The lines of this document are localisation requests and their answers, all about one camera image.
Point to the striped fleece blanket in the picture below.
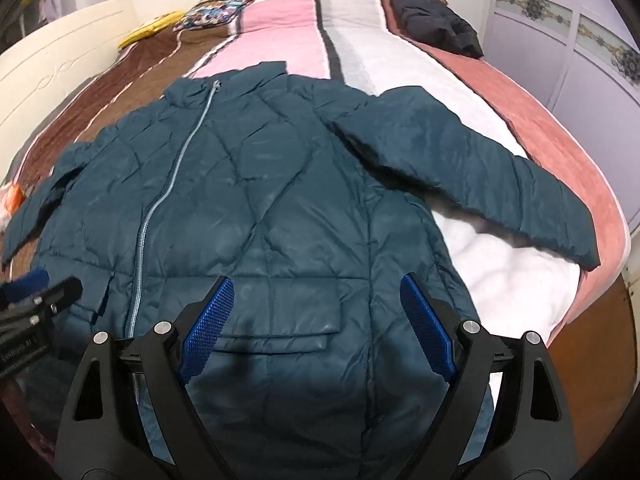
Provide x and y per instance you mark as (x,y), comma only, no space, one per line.
(400,60)

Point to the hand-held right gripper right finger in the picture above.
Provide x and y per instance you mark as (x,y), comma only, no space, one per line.
(427,327)

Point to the cream bed headboard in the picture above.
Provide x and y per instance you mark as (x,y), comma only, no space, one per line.
(45,60)

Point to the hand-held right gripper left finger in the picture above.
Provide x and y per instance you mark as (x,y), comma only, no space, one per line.
(210,330)

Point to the orange and white packet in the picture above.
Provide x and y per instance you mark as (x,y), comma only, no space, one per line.
(10,200)

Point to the teal quilted puffer jacket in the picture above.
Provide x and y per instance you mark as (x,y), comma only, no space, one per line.
(275,185)

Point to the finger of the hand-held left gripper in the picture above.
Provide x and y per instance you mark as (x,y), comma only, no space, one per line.
(62,292)
(27,281)

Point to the colourful patterned pillow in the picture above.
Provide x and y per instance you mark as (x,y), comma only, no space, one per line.
(220,10)

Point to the lilac wardrobe doors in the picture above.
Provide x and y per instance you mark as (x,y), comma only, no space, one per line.
(550,60)

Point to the black folded puffer jacket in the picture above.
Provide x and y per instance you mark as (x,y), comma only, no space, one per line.
(430,15)

